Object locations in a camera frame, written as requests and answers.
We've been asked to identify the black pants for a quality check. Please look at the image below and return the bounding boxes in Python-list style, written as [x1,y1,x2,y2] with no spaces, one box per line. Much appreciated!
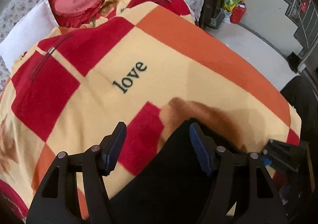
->
[108,117,249,224]

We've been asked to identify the orange red checkered blanket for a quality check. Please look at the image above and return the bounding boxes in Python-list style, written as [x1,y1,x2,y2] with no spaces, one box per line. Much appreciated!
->
[1,0,301,223]

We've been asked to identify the white pillow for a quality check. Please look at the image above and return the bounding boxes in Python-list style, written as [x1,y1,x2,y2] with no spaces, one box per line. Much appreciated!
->
[1,0,58,70]

